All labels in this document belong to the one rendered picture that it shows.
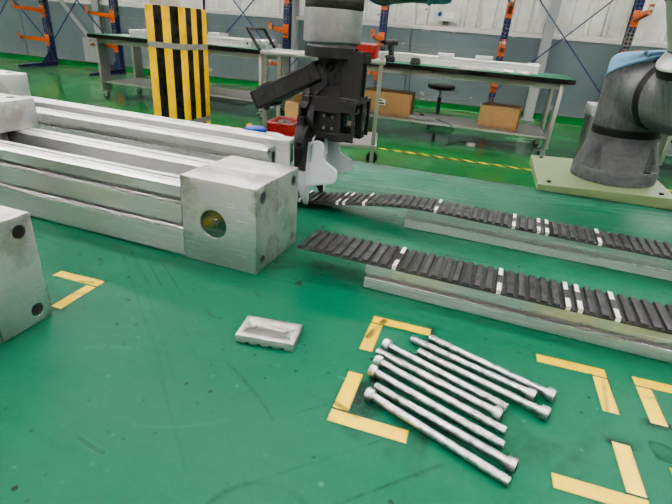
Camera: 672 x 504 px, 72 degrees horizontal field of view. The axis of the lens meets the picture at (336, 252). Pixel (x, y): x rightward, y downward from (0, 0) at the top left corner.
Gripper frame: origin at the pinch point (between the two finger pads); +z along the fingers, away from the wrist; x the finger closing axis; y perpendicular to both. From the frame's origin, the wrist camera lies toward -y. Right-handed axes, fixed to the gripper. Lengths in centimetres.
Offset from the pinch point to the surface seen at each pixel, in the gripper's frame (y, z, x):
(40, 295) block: -7.5, -0.2, -39.0
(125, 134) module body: -29.4, -5.0, -4.9
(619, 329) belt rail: 38.8, 0.0, -21.0
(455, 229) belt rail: 22.3, 1.0, -2.0
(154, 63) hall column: -232, 9, 242
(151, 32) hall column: -232, -12, 242
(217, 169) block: -2.6, -7.4, -20.2
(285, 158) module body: -5.3, -3.5, 2.3
